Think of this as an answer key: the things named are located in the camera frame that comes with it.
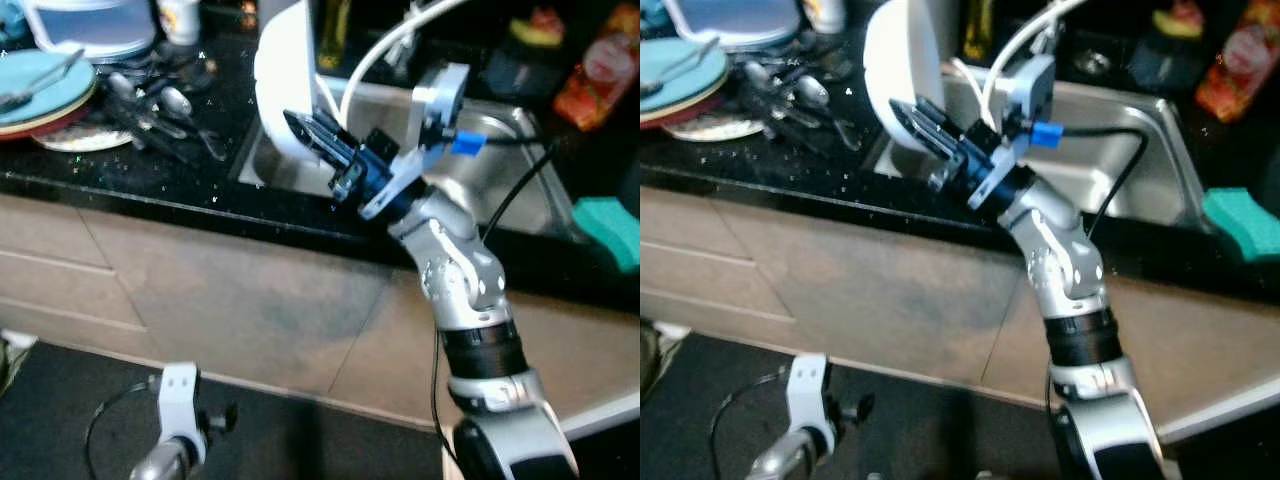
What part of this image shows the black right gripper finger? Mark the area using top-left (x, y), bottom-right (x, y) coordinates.
top-left (905, 130), bottom-right (961, 176)
top-left (300, 140), bottom-right (353, 183)
top-left (283, 108), bottom-right (357, 161)
top-left (890, 98), bottom-right (966, 153)

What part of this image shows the white bowl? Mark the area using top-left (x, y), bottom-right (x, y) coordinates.
top-left (253, 0), bottom-right (341, 191)
top-left (863, 0), bottom-right (946, 159)

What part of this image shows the steel spoon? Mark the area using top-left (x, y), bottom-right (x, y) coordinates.
top-left (795, 75), bottom-right (861, 141)
top-left (0, 48), bottom-right (86, 109)
top-left (158, 87), bottom-right (229, 161)
top-left (645, 35), bottom-right (721, 96)
top-left (745, 62), bottom-right (791, 111)
top-left (105, 72), bottom-right (151, 126)

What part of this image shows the stainless steel sink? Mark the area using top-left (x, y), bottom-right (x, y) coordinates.
top-left (870, 70), bottom-right (1211, 236)
top-left (238, 80), bottom-right (581, 241)

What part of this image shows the black floor mat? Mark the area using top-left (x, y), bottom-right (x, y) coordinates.
top-left (640, 330), bottom-right (1061, 480)
top-left (0, 340), bottom-right (451, 480)

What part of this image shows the olive oil bottle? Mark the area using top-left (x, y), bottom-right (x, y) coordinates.
top-left (962, 0), bottom-right (996, 61)
top-left (318, 0), bottom-right (351, 71)

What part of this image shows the white cartoon print mug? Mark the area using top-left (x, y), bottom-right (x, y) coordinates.
top-left (155, 0), bottom-right (203, 46)
top-left (803, 0), bottom-right (849, 34)

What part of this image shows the dark sponge holder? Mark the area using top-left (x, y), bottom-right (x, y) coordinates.
top-left (490, 30), bottom-right (566, 101)
top-left (1130, 25), bottom-right (1206, 96)

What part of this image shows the olive green crumpled cloth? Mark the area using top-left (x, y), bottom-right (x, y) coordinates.
top-left (0, 330), bottom-right (36, 396)
top-left (640, 320), bottom-right (691, 401)

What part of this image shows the floral patterned plate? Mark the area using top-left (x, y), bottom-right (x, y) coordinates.
top-left (30, 120), bottom-right (136, 153)
top-left (685, 105), bottom-right (766, 143)

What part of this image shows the cream plate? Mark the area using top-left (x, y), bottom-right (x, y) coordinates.
top-left (0, 90), bottom-right (99, 131)
top-left (640, 75), bottom-right (733, 113)

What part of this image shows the white tiered food container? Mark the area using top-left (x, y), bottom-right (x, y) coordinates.
top-left (660, 0), bottom-right (803, 51)
top-left (20, 0), bottom-right (159, 63)

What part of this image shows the pink plate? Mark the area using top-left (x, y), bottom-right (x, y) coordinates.
top-left (640, 85), bottom-right (731, 128)
top-left (0, 100), bottom-right (98, 141)

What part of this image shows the light blue plate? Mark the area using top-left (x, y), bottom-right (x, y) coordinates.
top-left (640, 37), bottom-right (731, 101)
top-left (0, 50), bottom-right (98, 128)

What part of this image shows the orange dish soap bottle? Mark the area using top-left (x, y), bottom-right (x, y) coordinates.
top-left (1195, 20), bottom-right (1280, 123)
top-left (552, 5), bottom-right (641, 131)

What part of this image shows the green sponge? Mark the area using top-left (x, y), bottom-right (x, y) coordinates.
top-left (572, 195), bottom-right (641, 273)
top-left (1200, 187), bottom-right (1280, 263)

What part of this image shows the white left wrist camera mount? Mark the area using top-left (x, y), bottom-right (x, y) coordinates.
top-left (787, 352), bottom-right (831, 456)
top-left (160, 363), bottom-right (201, 463)

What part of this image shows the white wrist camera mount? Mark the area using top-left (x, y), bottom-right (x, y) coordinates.
top-left (358, 63), bottom-right (471, 221)
top-left (160, 363), bottom-right (201, 463)
top-left (965, 55), bottom-right (1056, 211)
top-left (787, 352), bottom-right (831, 456)

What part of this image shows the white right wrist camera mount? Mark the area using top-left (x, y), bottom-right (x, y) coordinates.
top-left (965, 55), bottom-right (1056, 211)
top-left (358, 63), bottom-right (471, 221)

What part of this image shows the white flexible hose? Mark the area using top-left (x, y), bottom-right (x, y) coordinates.
top-left (945, 0), bottom-right (1086, 131)
top-left (340, 0), bottom-right (471, 111)

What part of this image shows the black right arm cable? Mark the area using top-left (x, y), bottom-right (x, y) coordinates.
top-left (430, 128), bottom-right (561, 471)
top-left (1045, 122), bottom-right (1151, 471)

